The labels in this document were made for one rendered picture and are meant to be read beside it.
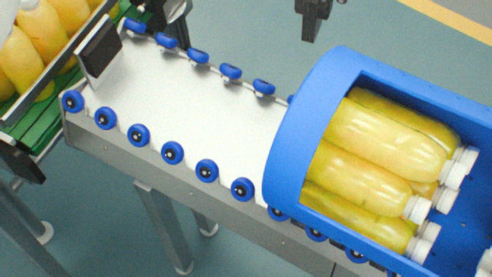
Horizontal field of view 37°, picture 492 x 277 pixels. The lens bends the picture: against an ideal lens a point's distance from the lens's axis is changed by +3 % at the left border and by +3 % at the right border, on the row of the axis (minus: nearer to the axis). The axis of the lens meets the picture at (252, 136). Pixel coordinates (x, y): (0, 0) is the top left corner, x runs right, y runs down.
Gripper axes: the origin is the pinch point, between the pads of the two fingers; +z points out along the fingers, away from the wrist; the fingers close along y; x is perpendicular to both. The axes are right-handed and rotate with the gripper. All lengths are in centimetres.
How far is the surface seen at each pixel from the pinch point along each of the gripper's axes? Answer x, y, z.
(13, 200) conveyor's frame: 5, -82, 123
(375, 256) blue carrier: -9.7, 14.3, 40.2
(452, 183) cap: 1.2, 21.6, 32.0
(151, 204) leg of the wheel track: 7, -38, 97
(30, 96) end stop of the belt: 6, -55, 54
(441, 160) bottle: 3.4, 19.3, 30.5
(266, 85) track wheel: 20, -13, 52
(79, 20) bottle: 23, -52, 52
